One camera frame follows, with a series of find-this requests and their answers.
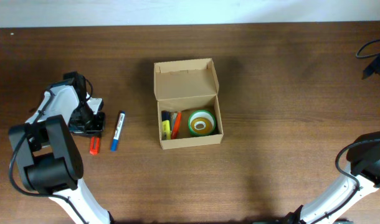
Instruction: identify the yellow highlighter marker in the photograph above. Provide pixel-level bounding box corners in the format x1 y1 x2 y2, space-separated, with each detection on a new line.
161 111 171 140

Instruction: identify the cardboard box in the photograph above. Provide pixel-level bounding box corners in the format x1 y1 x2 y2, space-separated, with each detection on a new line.
154 58 224 150

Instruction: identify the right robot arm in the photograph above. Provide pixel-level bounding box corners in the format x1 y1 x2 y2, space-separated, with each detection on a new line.
282 131 380 223

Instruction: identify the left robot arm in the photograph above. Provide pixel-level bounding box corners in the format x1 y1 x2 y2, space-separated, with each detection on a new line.
8 72 114 223

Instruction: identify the green tape roll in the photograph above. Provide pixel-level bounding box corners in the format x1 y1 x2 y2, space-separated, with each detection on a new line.
188 110 217 136

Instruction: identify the small yellow tape roll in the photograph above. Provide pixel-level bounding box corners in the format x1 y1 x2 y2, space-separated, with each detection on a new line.
191 117 213 136

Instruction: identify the blue white marker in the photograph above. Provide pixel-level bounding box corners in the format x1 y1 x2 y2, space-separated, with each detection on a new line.
110 111 125 152

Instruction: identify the orange utility knife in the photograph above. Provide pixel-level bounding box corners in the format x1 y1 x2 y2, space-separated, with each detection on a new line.
89 136 100 155

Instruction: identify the red stapler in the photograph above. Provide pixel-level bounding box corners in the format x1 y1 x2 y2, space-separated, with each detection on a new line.
171 112 182 139

